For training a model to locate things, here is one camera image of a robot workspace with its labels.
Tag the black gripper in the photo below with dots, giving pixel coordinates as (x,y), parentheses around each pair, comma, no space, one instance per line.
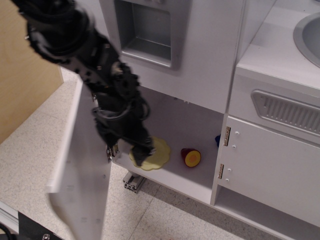
(124,120)

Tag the white fridge door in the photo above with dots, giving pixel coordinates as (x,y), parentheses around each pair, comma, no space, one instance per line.
(78,187)

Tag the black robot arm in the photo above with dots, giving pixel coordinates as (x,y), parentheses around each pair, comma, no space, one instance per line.
(63,33)

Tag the white toy fridge cabinet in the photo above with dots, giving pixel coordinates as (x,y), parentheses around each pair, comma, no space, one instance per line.
(188,104)

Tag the yellow toy plate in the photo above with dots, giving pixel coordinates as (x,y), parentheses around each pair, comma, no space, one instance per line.
(158,159)

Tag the silver door hinge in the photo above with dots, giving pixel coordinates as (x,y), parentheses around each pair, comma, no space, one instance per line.
(112,151)

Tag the red toy fruit half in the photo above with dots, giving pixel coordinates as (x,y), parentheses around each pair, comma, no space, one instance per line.
(191,157)

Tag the blue toy item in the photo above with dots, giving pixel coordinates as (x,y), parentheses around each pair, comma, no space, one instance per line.
(217,140)

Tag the lower brass hinge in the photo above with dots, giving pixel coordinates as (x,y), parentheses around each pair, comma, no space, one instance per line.
(221,170)

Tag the brass hinge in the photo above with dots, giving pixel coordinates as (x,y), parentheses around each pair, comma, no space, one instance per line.
(221,170)
(227,136)

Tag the upper brass hinge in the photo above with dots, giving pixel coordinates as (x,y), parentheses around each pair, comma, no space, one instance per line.
(227,136)

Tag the silver ice dispenser panel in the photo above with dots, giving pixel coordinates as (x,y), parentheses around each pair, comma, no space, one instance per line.
(153,31)

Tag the white toy kitchen counter unit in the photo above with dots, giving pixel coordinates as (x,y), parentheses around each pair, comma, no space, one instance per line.
(271,63)

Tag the light wooden board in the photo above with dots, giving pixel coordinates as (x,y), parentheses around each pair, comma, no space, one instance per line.
(26,80)

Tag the white cabinet door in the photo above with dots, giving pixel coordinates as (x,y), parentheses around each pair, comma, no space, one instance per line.
(273,169)

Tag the grey vent grille panel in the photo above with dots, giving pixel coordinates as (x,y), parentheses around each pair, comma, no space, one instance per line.
(286,111)

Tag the grey toy sink basin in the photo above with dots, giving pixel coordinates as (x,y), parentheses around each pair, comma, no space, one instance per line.
(306,36)

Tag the aluminium extrusion rail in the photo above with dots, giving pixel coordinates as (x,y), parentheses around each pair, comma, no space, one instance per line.
(133,181)

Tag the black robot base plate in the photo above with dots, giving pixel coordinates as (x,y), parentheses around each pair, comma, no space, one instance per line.
(21,227)

